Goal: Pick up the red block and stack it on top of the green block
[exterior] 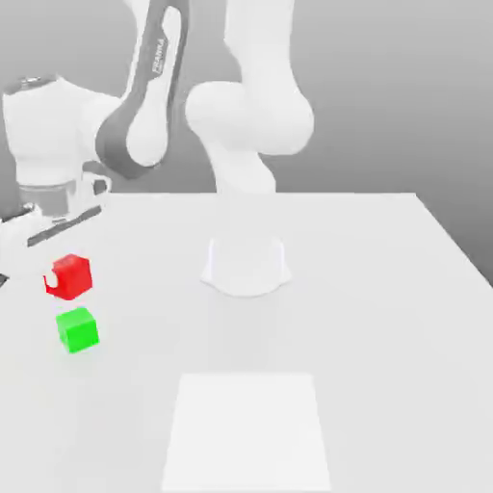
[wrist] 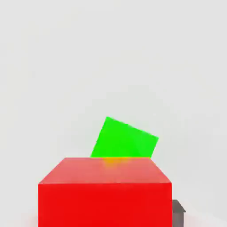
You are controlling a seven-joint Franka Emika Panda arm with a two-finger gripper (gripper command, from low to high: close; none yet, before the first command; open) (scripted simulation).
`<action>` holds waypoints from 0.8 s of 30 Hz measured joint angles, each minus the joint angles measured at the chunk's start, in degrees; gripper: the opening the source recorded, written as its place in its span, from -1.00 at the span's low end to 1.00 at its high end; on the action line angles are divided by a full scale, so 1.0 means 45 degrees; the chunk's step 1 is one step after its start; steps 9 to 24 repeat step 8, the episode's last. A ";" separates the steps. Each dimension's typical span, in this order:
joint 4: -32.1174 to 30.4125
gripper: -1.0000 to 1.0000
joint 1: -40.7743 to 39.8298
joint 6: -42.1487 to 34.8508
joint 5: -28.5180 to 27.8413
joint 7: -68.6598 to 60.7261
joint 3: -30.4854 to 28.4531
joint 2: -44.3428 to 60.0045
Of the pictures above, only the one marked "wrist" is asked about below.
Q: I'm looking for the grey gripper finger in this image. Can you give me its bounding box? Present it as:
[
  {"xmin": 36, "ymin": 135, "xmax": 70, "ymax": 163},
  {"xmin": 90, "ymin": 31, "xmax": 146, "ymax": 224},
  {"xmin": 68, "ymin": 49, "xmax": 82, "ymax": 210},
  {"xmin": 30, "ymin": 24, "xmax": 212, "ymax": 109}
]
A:
[{"xmin": 172, "ymin": 199, "xmax": 187, "ymax": 227}]

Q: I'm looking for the small red cube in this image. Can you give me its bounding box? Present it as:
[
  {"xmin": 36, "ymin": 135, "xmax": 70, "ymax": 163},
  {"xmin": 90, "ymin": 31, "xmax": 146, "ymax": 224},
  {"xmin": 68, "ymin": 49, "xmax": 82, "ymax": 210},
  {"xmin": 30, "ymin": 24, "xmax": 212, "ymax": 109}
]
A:
[{"xmin": 38, "ymin": 157, "xmax": 173, "ymax": 227}]

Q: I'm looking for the small green cube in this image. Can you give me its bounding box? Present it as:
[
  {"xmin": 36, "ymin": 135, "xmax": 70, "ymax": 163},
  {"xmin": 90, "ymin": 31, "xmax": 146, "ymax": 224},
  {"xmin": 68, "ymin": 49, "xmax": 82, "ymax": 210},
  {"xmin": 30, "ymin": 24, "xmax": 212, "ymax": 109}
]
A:
[{"xmin": 90, "ymin": 116, "xmax": 160, "ymax": 158}]

